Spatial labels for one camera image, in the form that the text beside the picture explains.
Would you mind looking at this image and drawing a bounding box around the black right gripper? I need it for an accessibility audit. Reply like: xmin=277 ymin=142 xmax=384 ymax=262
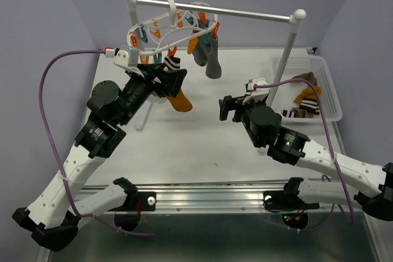
xmin=218 ymin=93 xmax=265 ymax=148

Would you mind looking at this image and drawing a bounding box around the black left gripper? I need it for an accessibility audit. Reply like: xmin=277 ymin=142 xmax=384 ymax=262
xmin=118 ymin=63 xmax=188 ymax=126

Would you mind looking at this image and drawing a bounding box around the mustard yellow sock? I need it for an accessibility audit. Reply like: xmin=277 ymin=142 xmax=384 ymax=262
xmin=294 ymin=87 xmax=319 ymax=112
xmin=164 ymin=55 xmax=193 ymax=112

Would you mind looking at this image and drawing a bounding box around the grey sock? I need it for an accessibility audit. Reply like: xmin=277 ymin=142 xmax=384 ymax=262
xmin=193 ymin=18 xmax=209 ymax=66
xmin=205 ymin=36 xmax=222 ymax=79

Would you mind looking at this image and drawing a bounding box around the white clip hanger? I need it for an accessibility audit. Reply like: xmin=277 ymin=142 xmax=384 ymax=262
xmin=126 ymin=0 xmax=220 ymax=63

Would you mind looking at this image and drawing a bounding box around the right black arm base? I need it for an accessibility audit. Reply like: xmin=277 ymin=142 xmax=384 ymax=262
xmin=263 ymin=177 xmax=320 ymax=212

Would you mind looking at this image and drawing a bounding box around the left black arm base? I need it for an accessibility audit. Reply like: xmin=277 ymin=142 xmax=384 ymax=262
xmin=109 ymin=177 xmax=157 ymax=212

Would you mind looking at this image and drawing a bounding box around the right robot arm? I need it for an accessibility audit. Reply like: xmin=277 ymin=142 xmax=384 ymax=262
xmin=219 ymin=96 xmax=392 ymax=222

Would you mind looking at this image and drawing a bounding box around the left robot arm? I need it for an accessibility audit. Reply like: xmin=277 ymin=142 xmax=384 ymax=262
xmin=12 ymin=64 xmax=187 ymax=252

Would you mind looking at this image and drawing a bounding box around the white plastic basket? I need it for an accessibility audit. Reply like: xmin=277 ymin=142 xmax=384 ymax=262
xmin=272 ymin=55 xmax=343 ymax=123

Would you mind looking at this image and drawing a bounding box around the striped maroon white sock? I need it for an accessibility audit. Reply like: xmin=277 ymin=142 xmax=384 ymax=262
xmin=281 ymin=107 xmax=320 ymax=118

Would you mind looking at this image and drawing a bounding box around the brown beige sock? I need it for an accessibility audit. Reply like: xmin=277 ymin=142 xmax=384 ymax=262
xmin=295 ymin=72 xmax=317 ymax=86

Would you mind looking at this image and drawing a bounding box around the white clothes rack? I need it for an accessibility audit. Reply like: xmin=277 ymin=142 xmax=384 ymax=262
xmin=122 ymin=0 xmax=307 ymax=131

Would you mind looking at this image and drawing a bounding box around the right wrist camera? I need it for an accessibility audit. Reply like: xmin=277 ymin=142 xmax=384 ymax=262
xmin=243 ymin=77 xmax=270 ymax=105

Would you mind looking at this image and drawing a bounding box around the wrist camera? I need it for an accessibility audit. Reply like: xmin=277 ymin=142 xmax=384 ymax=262
xmin=243 ymin=77 xmax=270 ymax=105
xmin=104 ymin=46 xmax=144 ymax=77

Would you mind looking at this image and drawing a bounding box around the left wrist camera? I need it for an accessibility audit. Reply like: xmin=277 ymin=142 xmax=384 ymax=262
xmin=104 ymin=46 xmax=144 ymax=77

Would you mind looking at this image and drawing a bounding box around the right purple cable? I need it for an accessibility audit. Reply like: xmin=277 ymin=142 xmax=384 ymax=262
xmin=256 ymin=78 xmax=354 ymax=234

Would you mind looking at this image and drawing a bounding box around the purple cable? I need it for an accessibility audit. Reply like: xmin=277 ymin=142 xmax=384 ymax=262
xmin=38 ymin=48 xmax=156 ymax=238
xmin=256 ymin=78 xmax=354 ymax=234

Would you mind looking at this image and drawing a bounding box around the aluminium rail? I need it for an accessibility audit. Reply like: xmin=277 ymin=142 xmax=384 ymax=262
xmin=50 ymin=183 xmax=374 ymax=215

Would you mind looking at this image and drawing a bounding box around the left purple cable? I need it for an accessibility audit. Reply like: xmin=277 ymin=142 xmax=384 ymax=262
xmin=38 ymin=48 xmax=156 ymax=238

